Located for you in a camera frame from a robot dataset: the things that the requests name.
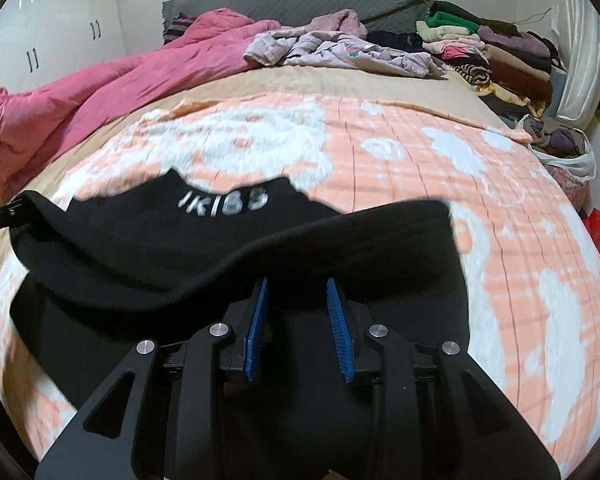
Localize pink quilt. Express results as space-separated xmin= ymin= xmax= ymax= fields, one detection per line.
xmin=0 ymin=9 xmax=280 ymax=202

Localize white curtain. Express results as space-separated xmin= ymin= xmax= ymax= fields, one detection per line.
xmin=552 ymin=0 xmax=600 ymax=130

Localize white bag with clothes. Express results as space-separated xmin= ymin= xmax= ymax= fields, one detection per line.
xmin=516 ymin=114 xmax=597 ymax=183

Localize striped pillow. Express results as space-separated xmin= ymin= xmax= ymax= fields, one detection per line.
xmin=162 ymin=12 xmax=196 ymax=44

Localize beige bed sheet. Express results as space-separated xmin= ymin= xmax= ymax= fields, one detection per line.
xmin=0 ymin=62 xmax=502 ymax=311

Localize white wardrobe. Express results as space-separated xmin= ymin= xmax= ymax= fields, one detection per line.
xmin=0 ymin=0 xmax=128 ymax=93

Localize black IKISS sweater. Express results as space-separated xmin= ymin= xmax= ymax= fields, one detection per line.
xmin=7 ymin=168 xmax=472 ymax=480

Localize orange white plush blanket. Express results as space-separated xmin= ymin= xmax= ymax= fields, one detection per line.
xmin=0 ymin=91 xmax=600 ymax=478

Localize lilac crumpled clothes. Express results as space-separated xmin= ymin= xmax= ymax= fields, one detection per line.
xmin=244 ymin=15 xmax=445 ymax=79

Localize stack of folded clothes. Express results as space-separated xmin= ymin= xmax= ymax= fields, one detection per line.
xmin=415 ymin=0 xmax=566 ymax=124

